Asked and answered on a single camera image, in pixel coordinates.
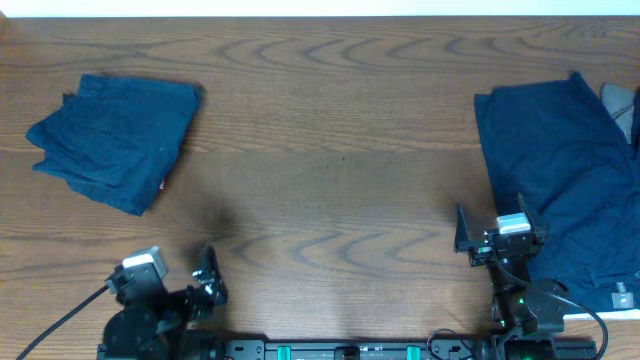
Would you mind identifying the navy blue clothes pile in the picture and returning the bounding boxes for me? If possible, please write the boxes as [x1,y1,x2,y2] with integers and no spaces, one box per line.
[474,72,639,312]

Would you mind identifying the grey garment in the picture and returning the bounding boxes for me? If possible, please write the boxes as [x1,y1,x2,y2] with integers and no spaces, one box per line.
[601,84,634,144]

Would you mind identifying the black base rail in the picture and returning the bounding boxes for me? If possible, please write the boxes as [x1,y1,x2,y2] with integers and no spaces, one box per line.
[208,336,598,360]

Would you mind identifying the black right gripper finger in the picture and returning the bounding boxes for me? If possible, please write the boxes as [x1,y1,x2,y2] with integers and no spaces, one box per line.
[517,193,549,245]
[454,204,488,253]

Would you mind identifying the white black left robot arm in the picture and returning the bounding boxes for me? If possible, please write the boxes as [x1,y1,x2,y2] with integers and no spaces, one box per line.
[97,246,228,360]

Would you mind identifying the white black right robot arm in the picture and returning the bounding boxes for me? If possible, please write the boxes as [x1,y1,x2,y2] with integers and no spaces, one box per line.
[454,195,568,359]

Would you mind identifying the navy blue shorts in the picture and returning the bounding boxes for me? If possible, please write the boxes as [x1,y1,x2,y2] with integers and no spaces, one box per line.
[26,74,201,216]

